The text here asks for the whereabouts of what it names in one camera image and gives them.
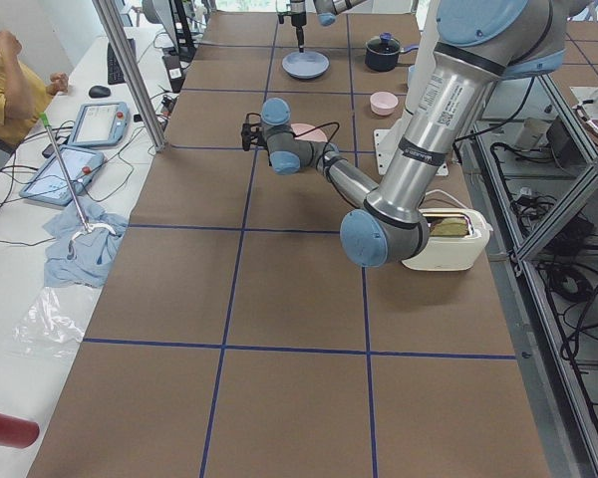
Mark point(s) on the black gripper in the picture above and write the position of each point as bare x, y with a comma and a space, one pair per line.
270, 157
297, 16

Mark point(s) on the light blue plate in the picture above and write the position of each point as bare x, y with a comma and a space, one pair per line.
306, 65

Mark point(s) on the pink plate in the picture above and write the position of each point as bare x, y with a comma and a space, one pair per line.
308, 132

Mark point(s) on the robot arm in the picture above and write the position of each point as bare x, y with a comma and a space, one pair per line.
480, 42
326, 10

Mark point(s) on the dark blue lidded pot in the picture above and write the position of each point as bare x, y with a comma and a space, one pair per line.
383, 52

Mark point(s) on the pink bowl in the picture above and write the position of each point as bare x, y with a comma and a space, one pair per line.
383, 103

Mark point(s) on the light blue cup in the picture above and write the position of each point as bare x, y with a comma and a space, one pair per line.
411, 76

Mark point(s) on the black keyboard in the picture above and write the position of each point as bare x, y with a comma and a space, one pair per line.
115, 74

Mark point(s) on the upper teach pendant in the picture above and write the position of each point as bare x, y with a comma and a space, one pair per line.
100, 124

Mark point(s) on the teach pendant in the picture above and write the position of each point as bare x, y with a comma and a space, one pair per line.
49, 185
100, 124

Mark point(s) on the black computer mouse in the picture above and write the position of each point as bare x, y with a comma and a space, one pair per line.
99, 92

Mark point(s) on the reacher grabber stick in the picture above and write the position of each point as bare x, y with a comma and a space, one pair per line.
87, 227

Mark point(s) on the light blue cloth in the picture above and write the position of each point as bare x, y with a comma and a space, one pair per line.
80, 257

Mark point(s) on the lower teach pendant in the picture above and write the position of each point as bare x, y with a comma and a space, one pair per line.
49, 185

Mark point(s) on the toast slice in toaster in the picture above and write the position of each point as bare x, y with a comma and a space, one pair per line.
449, 227

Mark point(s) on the cream toaster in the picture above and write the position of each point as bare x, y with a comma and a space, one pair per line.
452, 253

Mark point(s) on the person in yellow shirt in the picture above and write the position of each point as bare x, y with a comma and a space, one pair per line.
23, 95

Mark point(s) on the clear plastic bag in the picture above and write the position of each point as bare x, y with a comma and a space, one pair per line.
55, 324

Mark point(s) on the red cylinder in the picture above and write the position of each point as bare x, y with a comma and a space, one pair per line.
17, 432

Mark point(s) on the aluminium frame post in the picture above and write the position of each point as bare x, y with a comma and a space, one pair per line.
110, 19

